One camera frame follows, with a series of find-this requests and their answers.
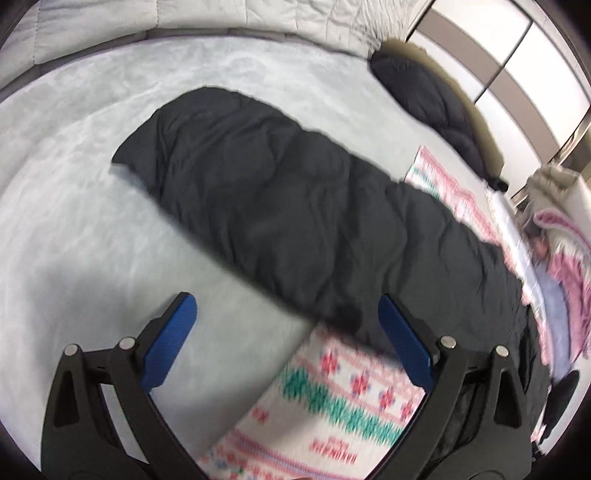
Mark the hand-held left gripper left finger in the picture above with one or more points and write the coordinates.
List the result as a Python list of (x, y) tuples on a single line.
[(168, 341)]

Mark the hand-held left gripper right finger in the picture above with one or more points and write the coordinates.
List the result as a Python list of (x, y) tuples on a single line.
[(406, 346)]

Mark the black puffer jacket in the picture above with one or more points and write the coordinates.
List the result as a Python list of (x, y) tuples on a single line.
[(277, 207)]

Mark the pile of pink white clothes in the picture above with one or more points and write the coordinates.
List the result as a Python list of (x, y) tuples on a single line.
[(577, 277)]

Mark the patterned pink green blanket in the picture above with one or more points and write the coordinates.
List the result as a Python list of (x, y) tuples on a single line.
[(332, 406)]

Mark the blue folded blanket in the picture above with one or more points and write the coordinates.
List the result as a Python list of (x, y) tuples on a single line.
[(554, 314)]

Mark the grey bed sheet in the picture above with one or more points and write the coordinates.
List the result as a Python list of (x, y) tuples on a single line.
[(92, 207)]

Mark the olive and black folded jacket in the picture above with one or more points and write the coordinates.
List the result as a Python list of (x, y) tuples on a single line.
[(425, 92)]

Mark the white and brown wardrobe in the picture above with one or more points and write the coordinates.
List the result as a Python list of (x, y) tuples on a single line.
[(531, 69)]

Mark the grey quilted headboard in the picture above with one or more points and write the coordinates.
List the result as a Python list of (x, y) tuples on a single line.
[(231, 14)]

